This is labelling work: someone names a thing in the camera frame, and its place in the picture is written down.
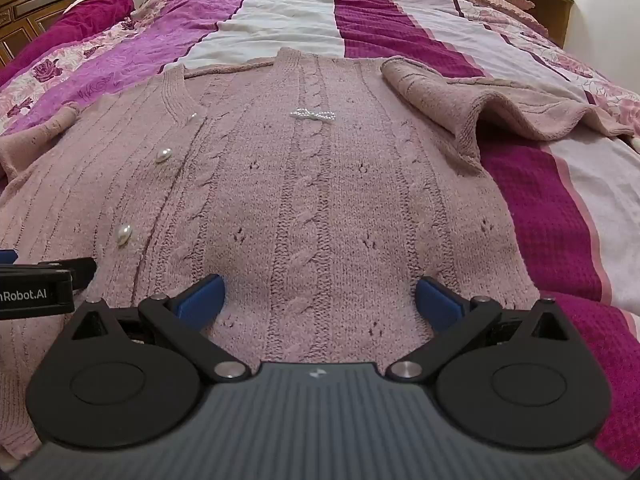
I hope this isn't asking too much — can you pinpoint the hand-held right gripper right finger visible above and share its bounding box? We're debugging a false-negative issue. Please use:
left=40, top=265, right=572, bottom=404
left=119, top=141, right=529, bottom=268
left=390, top=276, right=573, bottom=383

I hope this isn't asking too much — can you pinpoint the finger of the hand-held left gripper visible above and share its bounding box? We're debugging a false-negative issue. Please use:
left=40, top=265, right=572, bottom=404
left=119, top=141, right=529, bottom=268
left=45, top=257, right=98, bottom=292

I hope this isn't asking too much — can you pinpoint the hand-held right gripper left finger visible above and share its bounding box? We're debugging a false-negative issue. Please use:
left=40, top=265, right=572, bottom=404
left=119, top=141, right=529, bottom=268
left=65, top=274, right=251, bottom=383

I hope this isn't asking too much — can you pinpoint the pink knitted cardigan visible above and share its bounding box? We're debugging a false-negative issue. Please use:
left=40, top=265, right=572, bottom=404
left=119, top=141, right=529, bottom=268
left=0, top=46, right=636, bottom=461

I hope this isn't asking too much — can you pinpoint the striped floral bedspread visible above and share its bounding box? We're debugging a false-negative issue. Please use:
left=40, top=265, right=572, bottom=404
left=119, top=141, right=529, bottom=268
left=0, top=0, right=640, bottom=476

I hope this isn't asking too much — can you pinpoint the magenta velvet pillow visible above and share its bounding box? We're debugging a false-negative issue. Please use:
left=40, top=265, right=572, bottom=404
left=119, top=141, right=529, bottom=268
left=0, top=0, right=137, bottom=88

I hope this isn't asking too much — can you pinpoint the carved wooden headboard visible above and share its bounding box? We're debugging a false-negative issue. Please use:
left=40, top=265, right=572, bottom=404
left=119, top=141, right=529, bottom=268
left=0, top=0, right=119, bottom=67

